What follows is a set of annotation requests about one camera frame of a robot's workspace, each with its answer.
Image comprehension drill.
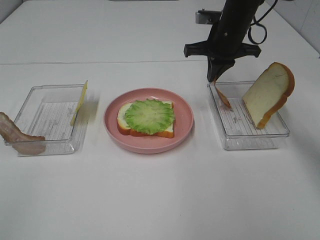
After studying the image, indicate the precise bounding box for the upright bread slice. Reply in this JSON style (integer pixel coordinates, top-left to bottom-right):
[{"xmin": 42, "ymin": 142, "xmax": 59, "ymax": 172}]
[{"xmin": 242, "ymin": 62, "xmax": 295, "ymax": 129}]

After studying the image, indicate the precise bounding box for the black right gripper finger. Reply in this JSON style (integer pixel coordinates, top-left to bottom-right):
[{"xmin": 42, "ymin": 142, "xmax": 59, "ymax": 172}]
[
  {"xmin": 207, "ymin": 56, "xmax": 220, "ymax": 82},
  {"xmin": 214, "ymin": 59, "xmax": 236, "ymax": 81}
]

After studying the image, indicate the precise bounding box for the dark brown bacon strip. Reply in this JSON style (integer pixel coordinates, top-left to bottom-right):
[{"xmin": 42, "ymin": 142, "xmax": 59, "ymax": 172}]
[{"xmin": 213, "ymin": 76, "xmax": 232, "ymax": 109}]

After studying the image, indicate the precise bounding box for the clear left plastic tray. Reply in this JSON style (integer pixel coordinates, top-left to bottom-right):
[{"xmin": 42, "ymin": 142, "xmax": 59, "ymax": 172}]
[{"xmin": 4, "ymin": 84, "xmax": 88, "ymax": 156}]

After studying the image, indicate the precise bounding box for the yellow cheese slice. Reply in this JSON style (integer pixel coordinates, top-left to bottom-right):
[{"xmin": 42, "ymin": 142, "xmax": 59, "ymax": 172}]
[{"xmin": 70, "ymin": 81, "xmax": 88, "ymax": 126}]

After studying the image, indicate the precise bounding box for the white bread slice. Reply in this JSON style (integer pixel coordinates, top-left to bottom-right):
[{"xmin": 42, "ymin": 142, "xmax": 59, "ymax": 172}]
[{"xmin": 117, "ymin": 99, "xmax": 176, "ymax": 138}]

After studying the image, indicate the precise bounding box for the green lettuce leaf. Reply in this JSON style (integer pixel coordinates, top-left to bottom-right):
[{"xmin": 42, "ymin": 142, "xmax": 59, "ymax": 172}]
[{"xmin": 124, "ymin": 99, "xmax": 176, "ymax": 135}]

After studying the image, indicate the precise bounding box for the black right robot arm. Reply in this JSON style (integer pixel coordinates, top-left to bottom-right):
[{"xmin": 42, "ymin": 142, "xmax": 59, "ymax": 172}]
[{"xmin": 184, "ymin": 0, "xmax": 262, "ymax": 83}]

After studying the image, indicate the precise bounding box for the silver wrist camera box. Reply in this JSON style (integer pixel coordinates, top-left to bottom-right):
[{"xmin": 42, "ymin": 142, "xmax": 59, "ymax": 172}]
[{"xmin": 195, "ymin": 9, "xmax": 222, "ymax": 25}]

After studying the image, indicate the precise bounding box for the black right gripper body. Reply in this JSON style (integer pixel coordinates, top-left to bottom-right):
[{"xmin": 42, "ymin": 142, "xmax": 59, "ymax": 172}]
[{"xmin": 184, "ymin": 14, "xmax": 261, "ymax": 60}]

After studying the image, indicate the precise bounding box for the clear right plastic tray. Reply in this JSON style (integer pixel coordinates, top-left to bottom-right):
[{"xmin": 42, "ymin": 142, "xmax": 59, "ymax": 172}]
[{"xmin": 207, "ymin": 81, "xmax": 290, "ymax": 151}]

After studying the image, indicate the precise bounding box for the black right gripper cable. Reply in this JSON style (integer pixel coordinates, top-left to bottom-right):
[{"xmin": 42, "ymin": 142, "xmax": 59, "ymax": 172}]
[{"xmin": 246, "ymin": 0, "xmax": 278, "ymax": 45}]

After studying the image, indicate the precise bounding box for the pink round plate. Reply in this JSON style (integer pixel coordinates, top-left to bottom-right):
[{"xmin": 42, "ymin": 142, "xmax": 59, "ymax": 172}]
[{"xmin": 103, "ymin": 88, "xmax": 194, "ymax": 154}]

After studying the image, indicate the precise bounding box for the pale pink bacon strip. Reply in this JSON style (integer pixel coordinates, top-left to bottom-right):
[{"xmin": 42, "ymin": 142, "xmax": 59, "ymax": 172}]
[{"xmin": 0, "ymin": 112, "xmax": 46, "ymax": 155}]

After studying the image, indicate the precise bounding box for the clear plastic tray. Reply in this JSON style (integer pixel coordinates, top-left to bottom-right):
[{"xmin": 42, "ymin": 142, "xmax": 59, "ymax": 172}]
[
  {"xmin": 4, "ymin": 84, "xmax": 88, "ymax": 156},
  {"xmin": 207, "ymin": 81, "xmax": 290, "ymax": 151}
]

